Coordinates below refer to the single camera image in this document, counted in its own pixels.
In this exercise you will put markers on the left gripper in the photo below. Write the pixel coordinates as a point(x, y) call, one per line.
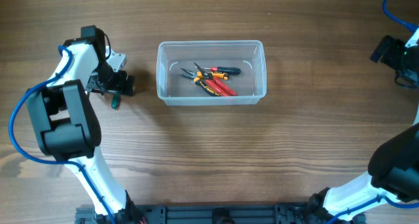
point(120, 83)

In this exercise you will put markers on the green handled screwdriver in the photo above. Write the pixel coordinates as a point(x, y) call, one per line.
point(115, 102)

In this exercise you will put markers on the orange black pliers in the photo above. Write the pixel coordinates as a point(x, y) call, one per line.
point(207, 85)

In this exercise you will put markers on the red handled snips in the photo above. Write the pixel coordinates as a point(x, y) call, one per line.
point(214, 79)

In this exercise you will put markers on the red black screwdriver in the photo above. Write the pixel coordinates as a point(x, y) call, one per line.
point(228, 70)

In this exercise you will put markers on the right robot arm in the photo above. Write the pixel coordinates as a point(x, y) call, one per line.
point(392, 174)

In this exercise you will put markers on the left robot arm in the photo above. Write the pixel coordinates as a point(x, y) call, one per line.
point(67, 128)

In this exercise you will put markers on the clear plastic container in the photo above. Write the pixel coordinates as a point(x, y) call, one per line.
point(174, 57)

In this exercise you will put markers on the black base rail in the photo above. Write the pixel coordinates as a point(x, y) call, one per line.
point(282, 213)

